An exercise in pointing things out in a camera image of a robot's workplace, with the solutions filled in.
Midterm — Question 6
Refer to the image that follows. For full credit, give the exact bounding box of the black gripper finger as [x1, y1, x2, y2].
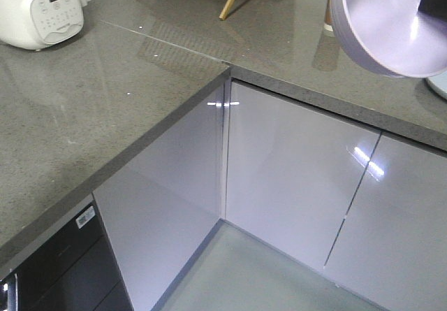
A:
[418, 0, 446, 17]

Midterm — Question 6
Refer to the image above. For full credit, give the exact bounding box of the purple plastic bowl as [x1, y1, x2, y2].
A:
[330, 0, 446, 78]

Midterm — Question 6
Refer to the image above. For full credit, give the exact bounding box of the pale blue plate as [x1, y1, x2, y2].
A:
[425, 72, 447, 100]

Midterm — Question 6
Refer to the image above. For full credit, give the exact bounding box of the brown white cup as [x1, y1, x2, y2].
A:
[323, 0, 333, 32]

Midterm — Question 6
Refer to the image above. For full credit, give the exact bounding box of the grey side cabinet door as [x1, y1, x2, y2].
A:
[226, 82, 379, 271]

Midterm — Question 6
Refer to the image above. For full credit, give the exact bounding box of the grey far cabinet door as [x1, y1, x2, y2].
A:
[324, 136, 446, 310]

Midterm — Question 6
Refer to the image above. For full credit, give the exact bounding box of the grey cabinet door panel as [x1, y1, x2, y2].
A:
[94, 87, 224, 310]

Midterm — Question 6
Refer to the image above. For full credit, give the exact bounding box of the white rice cooker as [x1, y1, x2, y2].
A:
[1, 0, 84, 50]

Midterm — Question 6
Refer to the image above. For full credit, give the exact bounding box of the black disinfection cabinet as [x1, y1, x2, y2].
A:
[1, 203, 132, 310]

